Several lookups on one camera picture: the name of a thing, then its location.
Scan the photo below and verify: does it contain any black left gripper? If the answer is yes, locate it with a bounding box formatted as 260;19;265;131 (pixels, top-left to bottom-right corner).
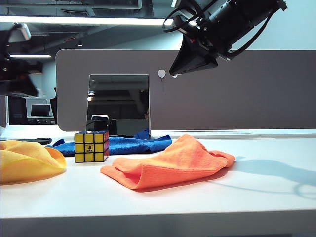
0;58;44;98

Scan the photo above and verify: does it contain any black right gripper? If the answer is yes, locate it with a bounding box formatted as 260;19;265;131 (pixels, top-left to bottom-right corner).
169;14;238;76

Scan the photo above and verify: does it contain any blue microfiber rag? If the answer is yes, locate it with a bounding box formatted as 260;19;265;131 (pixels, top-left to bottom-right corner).
45;134;173;157

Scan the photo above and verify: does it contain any yellow microfiber rag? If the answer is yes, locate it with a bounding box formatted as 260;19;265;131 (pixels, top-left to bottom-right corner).
0;139;67;185

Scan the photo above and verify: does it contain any Rubik's cube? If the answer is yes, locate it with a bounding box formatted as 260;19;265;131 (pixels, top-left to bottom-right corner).
74;130;110;164

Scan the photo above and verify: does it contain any orange microfiber rag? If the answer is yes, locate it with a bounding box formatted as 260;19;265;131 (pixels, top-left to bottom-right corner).
100;133;236;191

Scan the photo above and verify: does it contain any black background laptop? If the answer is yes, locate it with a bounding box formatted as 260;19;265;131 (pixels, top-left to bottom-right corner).
31;104;51;117

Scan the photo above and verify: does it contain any black office chair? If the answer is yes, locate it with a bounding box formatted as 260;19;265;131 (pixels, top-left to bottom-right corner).
49;98;58;125
8;95;29;125

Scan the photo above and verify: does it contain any short ceiling light strip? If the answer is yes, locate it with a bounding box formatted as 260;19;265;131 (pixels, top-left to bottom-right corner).
9;54;52;59

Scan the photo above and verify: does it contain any long ceiling light strip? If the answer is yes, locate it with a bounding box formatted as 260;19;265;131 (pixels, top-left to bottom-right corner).
0;15;174;27

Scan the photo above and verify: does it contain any silver standing mirror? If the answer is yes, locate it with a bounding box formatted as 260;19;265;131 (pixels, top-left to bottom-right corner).
85;73;155;139

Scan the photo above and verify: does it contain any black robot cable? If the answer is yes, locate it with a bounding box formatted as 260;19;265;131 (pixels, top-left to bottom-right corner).
162;4;206;33
228;8;274;54

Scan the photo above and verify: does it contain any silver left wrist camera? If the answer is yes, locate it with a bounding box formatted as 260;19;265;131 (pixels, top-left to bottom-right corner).
8;22;32;43

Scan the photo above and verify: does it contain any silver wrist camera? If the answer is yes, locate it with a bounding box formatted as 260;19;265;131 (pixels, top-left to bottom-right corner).
171;0;206;20
8;22;32;43

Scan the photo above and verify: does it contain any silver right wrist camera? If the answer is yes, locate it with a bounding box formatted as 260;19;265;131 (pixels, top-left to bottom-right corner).
171;0;206;20

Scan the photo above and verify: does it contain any grey desk cable tray lid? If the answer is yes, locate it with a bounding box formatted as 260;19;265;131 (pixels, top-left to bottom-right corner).
161;130;274;141

